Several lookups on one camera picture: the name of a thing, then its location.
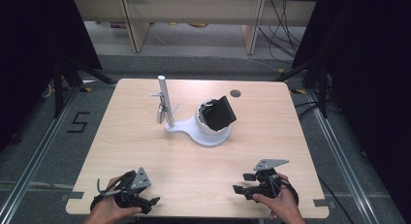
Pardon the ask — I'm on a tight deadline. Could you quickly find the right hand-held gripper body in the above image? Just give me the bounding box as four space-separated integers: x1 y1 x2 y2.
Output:
244 158 290 202

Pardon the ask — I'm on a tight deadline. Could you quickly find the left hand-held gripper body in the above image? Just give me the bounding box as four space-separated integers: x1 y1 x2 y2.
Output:
90 167 153 215

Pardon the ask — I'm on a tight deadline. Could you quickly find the white key stand with bowl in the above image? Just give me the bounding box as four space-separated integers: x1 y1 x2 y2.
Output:
149 75 233 148

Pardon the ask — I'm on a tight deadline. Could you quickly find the person's left hand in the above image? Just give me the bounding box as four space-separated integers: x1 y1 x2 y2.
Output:
86 176 143 222

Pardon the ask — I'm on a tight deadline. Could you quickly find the person's right hand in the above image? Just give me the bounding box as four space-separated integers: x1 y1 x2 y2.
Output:
252 173 302 220

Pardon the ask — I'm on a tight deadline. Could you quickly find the black tripod stand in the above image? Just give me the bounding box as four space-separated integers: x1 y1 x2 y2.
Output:
273 58 330 119
52 53 118 119

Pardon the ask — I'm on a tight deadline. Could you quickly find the black curtain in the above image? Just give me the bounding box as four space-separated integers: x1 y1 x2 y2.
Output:
0 0 103 154
292 0 411 215

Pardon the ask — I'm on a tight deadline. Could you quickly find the light wooden desk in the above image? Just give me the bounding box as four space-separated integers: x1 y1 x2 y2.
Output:
72 0 318 55

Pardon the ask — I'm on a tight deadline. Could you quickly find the grey cable on gripper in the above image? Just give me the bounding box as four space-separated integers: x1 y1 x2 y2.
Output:
96 177 114 197

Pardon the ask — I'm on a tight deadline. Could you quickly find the black floor cable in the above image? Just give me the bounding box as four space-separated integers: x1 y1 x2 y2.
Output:
317 175 357 224

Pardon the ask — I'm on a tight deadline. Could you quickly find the aluminium floor rail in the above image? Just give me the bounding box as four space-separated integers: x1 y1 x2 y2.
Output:
0 87 80 224
304 88 407 224

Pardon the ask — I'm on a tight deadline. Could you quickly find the bundle of black cables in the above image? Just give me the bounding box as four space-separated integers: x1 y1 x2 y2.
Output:
257 0 306 65

